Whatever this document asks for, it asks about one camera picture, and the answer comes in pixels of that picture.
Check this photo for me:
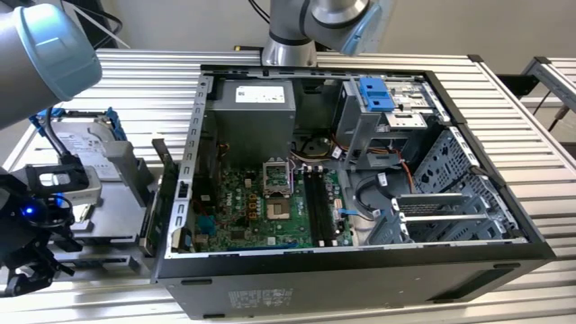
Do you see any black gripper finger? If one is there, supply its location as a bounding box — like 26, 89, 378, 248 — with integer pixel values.
0, 261, 58, 298
43, 231, 86, 278

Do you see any RAM stick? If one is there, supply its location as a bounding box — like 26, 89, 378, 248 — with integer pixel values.
67, 259, 133, 271
81, 236, 137, 245

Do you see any black RAM slot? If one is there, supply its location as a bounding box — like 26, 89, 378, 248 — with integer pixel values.
303, 164, 327, 248
314, 164, 339, 248
310, 164, 334, 248
301, 164, 322, 248

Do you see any silver CPU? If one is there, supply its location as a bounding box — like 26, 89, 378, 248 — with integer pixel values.
71, 204, 95, 223

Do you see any grey parts rack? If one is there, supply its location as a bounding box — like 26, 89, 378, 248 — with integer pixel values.
47, 138, 182, 283

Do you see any green graphics card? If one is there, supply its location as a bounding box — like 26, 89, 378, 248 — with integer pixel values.
138, 138, 182, 257

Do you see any hard disk in blue carrier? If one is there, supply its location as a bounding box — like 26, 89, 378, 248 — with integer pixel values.
30, 107, 127, 185

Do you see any green motherboard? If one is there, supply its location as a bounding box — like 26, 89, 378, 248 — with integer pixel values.
179, 161, 357, 252

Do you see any blue expansion slot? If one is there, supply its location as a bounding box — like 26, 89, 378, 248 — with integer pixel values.
227, 241, 301, 252

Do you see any CPU socket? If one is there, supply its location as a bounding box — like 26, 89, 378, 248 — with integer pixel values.
265, 197, 294, 220

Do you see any metal socket cover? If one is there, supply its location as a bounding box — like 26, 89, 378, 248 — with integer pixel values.
262, 161, 293, 198

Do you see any grey power supply unit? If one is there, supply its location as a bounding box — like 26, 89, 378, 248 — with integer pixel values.
205, 77, 298, 163

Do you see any black PC case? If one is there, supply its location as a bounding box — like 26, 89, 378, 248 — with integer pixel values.
151, 63, 559, 321

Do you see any grey metal drive cage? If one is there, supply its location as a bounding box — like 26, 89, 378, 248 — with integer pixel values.
335, 76, 451, 169

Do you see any grey metal disk bay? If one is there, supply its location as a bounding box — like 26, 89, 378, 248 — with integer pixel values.
391, 192, 529, 244

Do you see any metal slat side table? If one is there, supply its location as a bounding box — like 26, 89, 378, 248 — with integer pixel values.
522, 56, 576, 114

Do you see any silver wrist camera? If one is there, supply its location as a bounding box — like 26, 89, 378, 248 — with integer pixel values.
38, 165, 105, 206

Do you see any thick black cable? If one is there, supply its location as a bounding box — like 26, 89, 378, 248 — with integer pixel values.
43, 107, 78, 167

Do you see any wire locking lever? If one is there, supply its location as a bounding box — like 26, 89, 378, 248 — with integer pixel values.
287, 157, 299, 198

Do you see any yellow white wire bundle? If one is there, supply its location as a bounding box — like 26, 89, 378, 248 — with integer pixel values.
287, 133, 351, 163

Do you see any black cable with blue plug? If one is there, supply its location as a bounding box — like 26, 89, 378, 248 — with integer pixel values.
334, 208, 382, 219

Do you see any black looped cable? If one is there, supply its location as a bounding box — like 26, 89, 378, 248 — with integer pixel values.
354, 171, 393, 221

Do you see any orange wire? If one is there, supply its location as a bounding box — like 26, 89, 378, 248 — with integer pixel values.
399, 158, 418, 196

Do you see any blue plastic drive bracket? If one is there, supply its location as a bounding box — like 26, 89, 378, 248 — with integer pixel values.
359, 77, 395, 112

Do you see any black metal bracket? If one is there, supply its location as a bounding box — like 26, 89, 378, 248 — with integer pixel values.
495, 72, 537, 99

